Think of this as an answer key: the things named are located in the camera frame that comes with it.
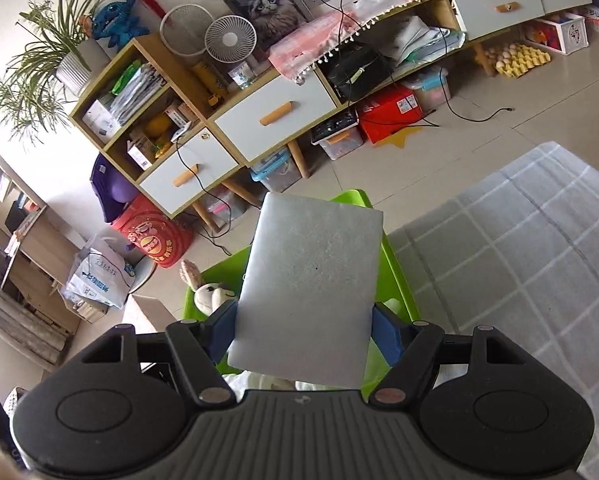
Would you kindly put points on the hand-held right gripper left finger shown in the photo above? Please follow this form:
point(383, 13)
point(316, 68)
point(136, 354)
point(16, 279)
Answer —
point(224, 332)

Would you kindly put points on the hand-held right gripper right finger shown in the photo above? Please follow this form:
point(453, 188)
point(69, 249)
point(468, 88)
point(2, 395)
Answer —
point(387, 332)

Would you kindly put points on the cream stuffed toy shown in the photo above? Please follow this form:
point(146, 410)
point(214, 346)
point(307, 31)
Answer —
point(207, 296)

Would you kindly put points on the green plastic bin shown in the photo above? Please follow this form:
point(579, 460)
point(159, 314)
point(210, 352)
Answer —
point(398, 270)

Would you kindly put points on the white foam sheet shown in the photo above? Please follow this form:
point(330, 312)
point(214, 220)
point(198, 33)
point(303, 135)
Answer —
point(304, 285)

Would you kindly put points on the brown cardboard box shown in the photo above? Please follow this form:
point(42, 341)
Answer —
point(152, 312)

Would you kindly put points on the red printed bag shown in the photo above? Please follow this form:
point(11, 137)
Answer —
point(152, 235)

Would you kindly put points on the white paper shopping bag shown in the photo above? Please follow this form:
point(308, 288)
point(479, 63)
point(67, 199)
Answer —
point(99, 275)

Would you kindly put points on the checked white blanket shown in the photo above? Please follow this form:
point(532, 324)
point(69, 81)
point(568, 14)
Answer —
point(519, 270)

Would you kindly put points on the clear storage box blue lid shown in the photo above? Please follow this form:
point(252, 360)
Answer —
point(274, 172)

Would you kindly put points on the white carton with label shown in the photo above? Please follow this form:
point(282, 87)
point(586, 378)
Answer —
point(139, 154)

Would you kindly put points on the clear storage box black lid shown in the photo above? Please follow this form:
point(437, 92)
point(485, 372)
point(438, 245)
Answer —
point(337, 135)

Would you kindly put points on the wooden desk shelf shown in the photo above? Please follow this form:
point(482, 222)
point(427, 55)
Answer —
point(24, 260)

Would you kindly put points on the red cardboard box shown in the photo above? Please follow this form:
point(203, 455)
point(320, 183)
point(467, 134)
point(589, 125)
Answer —
point(389, 112)

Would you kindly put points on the wooden cabinet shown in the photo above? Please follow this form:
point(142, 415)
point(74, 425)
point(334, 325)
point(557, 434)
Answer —
point(189, 90)

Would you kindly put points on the white box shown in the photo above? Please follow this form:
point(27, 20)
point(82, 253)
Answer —
point(99, 120)

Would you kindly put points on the yellow toy truck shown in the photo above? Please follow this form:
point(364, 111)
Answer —
point(209, 85)

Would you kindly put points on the pale blue storage box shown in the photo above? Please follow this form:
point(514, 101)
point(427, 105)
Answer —
point(429, 87)

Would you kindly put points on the clear plastic cup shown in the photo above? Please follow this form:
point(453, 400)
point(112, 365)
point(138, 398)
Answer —
point(240, 76)

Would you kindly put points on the stack of papers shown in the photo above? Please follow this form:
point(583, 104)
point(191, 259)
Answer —
point(137, 90)

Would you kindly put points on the black bag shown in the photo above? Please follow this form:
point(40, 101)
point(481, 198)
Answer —
point(357, 72)

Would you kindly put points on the folded pale fabrics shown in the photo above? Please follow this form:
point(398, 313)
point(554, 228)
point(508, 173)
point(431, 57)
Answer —
point(419, 42)

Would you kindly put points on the white desk fan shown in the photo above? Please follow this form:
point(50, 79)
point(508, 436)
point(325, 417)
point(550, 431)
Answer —
point(230, 40)

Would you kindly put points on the yellow egg tray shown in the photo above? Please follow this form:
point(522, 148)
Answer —
point(517, 60)

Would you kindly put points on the pink cabinet cover cloth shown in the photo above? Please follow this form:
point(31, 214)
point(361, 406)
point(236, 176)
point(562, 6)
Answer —
point(319, 35)

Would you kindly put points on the round white fan guard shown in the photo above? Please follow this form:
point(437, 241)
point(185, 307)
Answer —
point(184, 30)

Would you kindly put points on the cat picture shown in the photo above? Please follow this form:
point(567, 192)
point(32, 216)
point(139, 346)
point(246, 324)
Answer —
point(267, 7)

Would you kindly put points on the green potted plant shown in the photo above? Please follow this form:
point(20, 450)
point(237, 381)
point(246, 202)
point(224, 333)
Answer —
point(39, 60)

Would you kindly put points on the white crate with toys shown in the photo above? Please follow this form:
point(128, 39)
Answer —
point(559, 32)

